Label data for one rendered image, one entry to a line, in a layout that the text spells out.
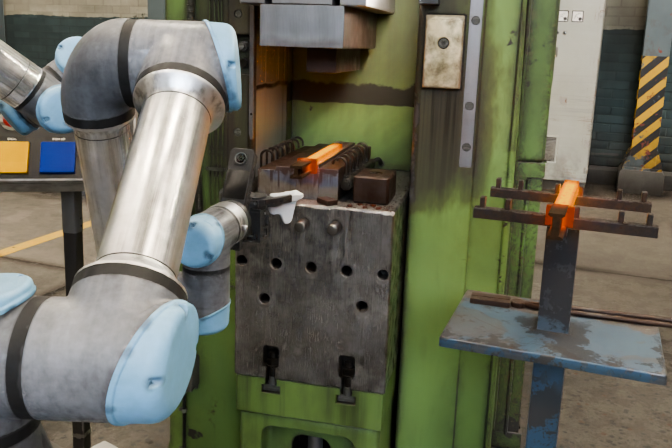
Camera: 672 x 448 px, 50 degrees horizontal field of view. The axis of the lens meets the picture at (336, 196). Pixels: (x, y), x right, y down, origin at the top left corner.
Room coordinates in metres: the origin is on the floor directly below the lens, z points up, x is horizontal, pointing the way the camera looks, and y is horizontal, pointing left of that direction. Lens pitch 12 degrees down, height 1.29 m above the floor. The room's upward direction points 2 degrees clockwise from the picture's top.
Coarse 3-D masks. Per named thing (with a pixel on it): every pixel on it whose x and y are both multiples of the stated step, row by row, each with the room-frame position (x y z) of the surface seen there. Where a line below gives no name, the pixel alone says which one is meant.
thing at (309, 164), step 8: (336, 144) 1.99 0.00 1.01; (320, 152) 1.83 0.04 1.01; (328, 152) 1.84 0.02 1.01; (304, 160) 1.67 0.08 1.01; (312, 160) 1.68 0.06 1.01; (320, 160) 1.76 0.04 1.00; (296, 168) 1.60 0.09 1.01; (304, 168) 1.65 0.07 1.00; (312, 168) 1.68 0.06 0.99; (296, 176) 1.60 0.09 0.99; (304, 176) 1.62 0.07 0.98
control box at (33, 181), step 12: (0, 120) 1.63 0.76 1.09; (132, 120) 1.70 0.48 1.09; (0, 132) 1.62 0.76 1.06; (12, 132) 1.63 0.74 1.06; (36, 132) 1.64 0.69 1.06; (48, 132) 1.65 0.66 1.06; (72, 132) 1.66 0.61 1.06; (132, 132) 1.69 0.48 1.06; (36, 144) 1.63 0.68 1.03; (36, 156) 1.61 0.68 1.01; (36, 168) 1.60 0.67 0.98; (0, 180) 1.57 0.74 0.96; (12, 180) 1.58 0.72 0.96; (24, 180) 1.58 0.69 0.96; (36, 180) 1.59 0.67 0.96; (48, 180) 1.59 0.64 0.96; (60, 180) 1.60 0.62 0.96; (72, 180) 1.60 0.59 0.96
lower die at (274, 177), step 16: (320, 144) 2.10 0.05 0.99; (352, 144) 2.07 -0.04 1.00; (288, 160) 1.80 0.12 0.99; (272, 176) 1.72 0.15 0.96; (288, 176) 1.71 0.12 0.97; (320, 176) 1.69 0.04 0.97; (336, 176) 1.68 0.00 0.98; (272, 192) 1.72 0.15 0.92; (304, 192) 1.70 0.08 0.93; (320, 192) 1.69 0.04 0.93; (336, 192) 1.68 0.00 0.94
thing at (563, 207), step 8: (568, 184) 1.46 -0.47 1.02; (576, 184) 1.46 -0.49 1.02; (560, 192) 1.37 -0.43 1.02; (568, 192) 1.37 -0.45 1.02; (576, 192) 1.42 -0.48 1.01; (560, 200) 1.30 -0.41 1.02; (568, 200) 1.30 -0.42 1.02; (552, 208) 1.18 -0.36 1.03; (560, 208) 1.18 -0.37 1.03; (568, 208) 1.21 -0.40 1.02; (552, 216) 1.14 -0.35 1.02; (560, 216) 1.14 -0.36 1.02; (568, 216) 1.21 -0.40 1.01; (552, 224) 1.14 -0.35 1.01; (560, 224) 1.16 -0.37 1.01; (568, 224) 1.21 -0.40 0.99; (552, 232) 1.14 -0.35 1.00; (560, 232) 1.16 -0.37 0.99; (560, 240) 1.13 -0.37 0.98
